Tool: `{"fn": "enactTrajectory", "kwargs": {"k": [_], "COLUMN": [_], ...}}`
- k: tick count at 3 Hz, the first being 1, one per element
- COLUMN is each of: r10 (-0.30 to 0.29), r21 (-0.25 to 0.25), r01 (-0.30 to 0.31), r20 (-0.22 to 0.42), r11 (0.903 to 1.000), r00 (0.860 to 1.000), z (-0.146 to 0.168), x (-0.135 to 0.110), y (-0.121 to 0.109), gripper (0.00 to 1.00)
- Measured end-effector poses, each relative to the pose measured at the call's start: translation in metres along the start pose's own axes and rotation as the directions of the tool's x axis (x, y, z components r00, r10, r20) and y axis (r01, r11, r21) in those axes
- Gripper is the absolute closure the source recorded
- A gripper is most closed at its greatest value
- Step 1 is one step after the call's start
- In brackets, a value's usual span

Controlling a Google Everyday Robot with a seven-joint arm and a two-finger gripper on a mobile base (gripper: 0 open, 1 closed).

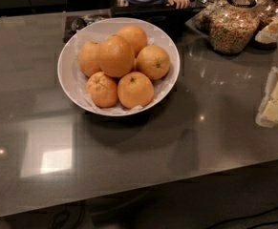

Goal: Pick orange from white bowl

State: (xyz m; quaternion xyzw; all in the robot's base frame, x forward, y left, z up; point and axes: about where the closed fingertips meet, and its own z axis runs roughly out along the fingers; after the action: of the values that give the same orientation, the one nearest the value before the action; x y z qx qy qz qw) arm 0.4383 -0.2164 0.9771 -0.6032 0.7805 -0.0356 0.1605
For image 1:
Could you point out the glass jar of cereal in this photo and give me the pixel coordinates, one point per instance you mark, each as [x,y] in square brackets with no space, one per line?
[232,27]

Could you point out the black laptop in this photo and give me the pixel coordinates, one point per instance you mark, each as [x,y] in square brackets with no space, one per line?
[166,17]

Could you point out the black mouse pad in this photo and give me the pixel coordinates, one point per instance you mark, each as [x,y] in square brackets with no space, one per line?
[89,19]

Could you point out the computer mouse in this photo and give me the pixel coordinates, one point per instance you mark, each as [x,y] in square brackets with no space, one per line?
[78,24]

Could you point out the dish with food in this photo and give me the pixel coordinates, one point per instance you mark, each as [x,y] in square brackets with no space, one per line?
[266,38]

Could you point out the white paper bowl liner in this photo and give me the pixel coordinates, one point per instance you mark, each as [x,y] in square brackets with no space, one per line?
[162,85]

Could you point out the white bowl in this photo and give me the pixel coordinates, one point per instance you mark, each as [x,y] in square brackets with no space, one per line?
[67,77]

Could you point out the person's left hand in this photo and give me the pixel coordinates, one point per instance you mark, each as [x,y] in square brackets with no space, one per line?
[179,4]

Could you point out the orange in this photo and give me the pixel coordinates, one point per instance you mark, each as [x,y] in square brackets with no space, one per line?
[103,90]
[135,36]
[135,89]
[116,56]
[154,62]
[87,58]

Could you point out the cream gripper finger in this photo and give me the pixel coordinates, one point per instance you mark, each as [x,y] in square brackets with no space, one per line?
[268,110]

